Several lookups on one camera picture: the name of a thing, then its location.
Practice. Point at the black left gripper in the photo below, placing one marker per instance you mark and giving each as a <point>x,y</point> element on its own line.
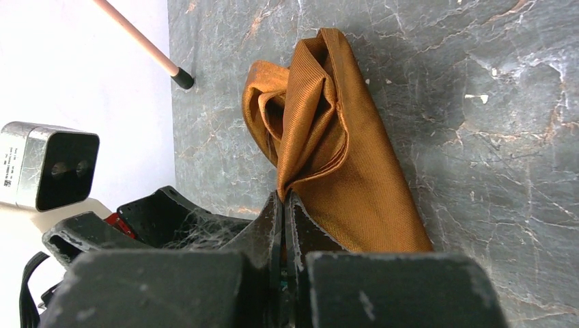
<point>162,220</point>

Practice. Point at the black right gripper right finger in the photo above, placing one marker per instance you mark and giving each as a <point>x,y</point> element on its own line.
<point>331,287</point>

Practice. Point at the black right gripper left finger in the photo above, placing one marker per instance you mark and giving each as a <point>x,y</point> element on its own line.
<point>237,285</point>

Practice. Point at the orange cloth napkin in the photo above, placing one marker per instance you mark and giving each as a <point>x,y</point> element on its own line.
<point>317,123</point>

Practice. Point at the pink music stand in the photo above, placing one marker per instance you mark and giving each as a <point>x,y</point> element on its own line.
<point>178,75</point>

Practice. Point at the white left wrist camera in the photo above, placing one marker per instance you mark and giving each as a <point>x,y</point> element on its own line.
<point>44,167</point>

